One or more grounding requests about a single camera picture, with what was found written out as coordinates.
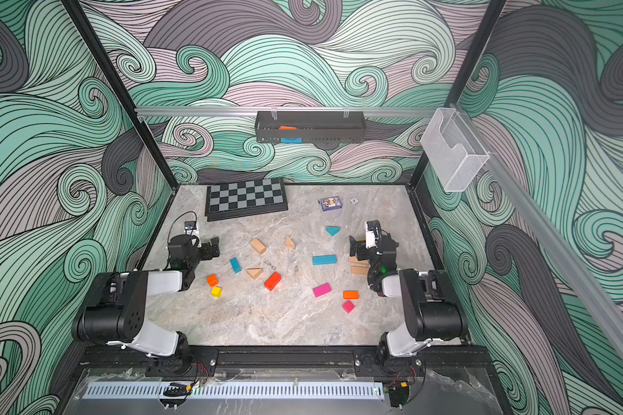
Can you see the clear acrylic holder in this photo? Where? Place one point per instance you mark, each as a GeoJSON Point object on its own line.
{"type": "Point", "coordinates": [452, 145]}

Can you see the black grey chessboard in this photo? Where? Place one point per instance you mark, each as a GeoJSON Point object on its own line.
{"type": "Point", "coordinates": [227, 201]}

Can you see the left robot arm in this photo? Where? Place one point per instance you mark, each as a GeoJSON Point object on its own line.
{"type": "Point", "coordinates": [113, 311]}

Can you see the magenta rectangular block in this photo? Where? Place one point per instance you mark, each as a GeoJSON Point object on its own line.
{"type": "Point", "coordinates": [322, 290]}

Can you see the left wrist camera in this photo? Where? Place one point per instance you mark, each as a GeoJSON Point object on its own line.
{"type": "Point", "coordinates": [190, 226]}

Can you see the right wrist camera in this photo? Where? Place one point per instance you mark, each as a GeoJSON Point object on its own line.
{"type": "Point", "coordinates": [373, 234]}

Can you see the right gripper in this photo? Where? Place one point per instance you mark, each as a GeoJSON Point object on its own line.
{"type": "Point", "coordinates": [365, 255]}

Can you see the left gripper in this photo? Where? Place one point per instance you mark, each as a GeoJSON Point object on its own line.
{"type": "Point", "coordinates": [206, 249]}

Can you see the white perforated cable duct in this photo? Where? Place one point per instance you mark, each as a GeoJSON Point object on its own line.
{"type": "Point", "coordinates": [241, 390]}

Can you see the teal long block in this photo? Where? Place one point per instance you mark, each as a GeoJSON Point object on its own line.
{"type": "Point", "coordinates": [324, 260]}

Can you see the yellow cube block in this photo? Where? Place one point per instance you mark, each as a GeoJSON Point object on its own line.
{"type": "Point", "coordinates": [216, 291]}

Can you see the orange cube block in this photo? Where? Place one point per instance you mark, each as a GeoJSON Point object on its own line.
{"type": "Point", "coordinates": [212, 280]}

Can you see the wooden long block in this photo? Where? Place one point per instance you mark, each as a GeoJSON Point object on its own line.
{"type": "Point", "coordinates": [362, 263]}
{"type": "Point", "coordinates": [360, 270]}

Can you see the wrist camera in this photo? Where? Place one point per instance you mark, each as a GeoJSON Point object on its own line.
{"type": "Point", "coordinates": [190, 226]}
{"type": "Point", "coordinates": [373, 234]}

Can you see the wooden rectangular block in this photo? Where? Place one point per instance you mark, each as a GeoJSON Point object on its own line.
{"type": "Point", "coordinates": [258, 246]}

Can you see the teal triangle block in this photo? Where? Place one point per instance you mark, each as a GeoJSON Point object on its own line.
{"type": "Point", "coordinates": [333, 230]}

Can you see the aluminium wall rail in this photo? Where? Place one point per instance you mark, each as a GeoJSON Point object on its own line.
{"type": "Point", "coordinates": [216, 111]}

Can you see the playing card box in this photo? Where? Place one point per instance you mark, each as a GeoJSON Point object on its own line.
{"type": "Point", "coordinates": [330, 203]}

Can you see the small wooden triangle block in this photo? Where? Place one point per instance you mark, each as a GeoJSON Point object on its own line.
{"type": "Point", "coordinates": [290, 243]}

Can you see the teal small block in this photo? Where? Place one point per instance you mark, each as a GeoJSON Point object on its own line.
{"type": "Point", "coordinates": [235, 265]}

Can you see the red rectangular block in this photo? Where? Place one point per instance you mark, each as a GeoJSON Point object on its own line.
{"type": "Point", "coordinates": [272, 281]}

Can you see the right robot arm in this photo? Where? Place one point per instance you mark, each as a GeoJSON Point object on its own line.
{"type": "Point", "coordinates": [429, 317]}

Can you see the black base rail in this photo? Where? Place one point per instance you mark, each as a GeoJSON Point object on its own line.
{"type": "Point", "coordinates": [362, 361]}

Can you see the magenta small cube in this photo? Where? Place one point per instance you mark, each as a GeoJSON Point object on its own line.
{"type": "Point", "coordinates": [348, 306]}

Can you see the black wall tray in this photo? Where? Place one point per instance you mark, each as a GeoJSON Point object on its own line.
{"type": "Point", "coordinates": [318, 128]}

